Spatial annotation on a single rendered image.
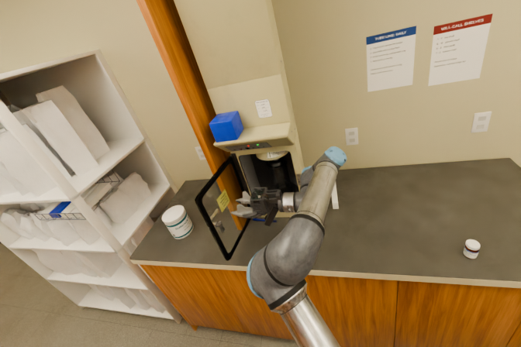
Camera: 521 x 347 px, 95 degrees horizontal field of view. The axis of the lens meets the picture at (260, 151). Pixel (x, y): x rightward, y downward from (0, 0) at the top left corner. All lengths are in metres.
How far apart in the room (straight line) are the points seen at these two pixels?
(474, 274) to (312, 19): 1.24
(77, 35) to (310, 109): 1.49
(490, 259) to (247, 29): 1.23
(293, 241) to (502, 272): 0.87
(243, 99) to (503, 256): 1.15
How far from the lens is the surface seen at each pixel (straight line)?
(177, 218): 1.44
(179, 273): 1.60
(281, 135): 0.92
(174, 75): 1.00
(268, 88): 0.97
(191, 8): 1.01
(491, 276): 1.26
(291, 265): 0.60
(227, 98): 1.04
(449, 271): 1.22
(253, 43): 0.95
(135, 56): 1.74
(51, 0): 2.02
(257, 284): 0.71
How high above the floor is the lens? 1.93
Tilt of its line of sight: 29 degrees down
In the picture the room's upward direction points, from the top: 17 degrees counter-clockwise
